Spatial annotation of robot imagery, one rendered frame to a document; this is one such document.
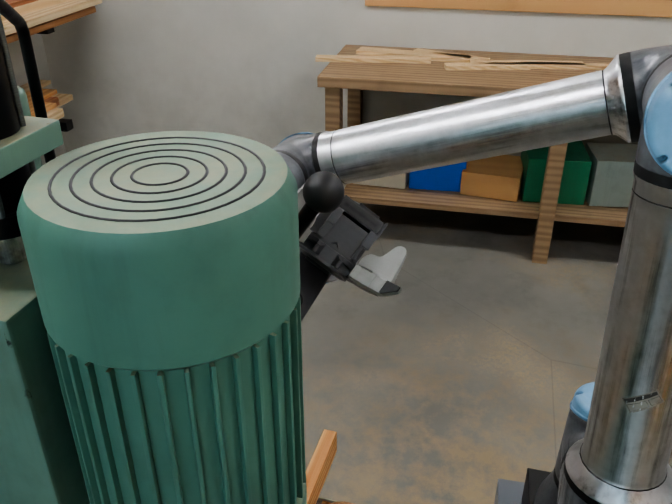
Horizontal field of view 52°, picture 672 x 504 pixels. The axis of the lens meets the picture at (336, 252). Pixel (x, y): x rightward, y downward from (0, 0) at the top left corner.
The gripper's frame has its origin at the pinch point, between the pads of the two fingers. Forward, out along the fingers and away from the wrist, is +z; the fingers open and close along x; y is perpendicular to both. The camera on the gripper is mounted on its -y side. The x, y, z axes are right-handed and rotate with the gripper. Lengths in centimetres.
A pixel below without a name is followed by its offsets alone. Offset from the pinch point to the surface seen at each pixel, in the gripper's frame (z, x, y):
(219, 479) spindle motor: 19.7, 1.5, -19.7
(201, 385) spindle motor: 24.3, -3.4, -14.6
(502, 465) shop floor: -148, 93, -6
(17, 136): 20.4, -23.1, -8.9
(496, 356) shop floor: -193, 87, 27
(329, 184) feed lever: 13.0, -4.5, 2.6
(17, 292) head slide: 18.2, -17.3, -17.6
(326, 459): -31.3, 18.4, -21.2
